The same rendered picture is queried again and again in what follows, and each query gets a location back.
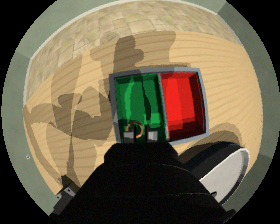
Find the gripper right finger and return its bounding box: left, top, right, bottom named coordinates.
left=144, top=125, right=157, bottom=143

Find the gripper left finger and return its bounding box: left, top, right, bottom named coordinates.
left=123, top=125, right=137, bottom=143

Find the grey round turntable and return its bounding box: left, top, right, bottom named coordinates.
left=184, top=141, right=250, bottom=206

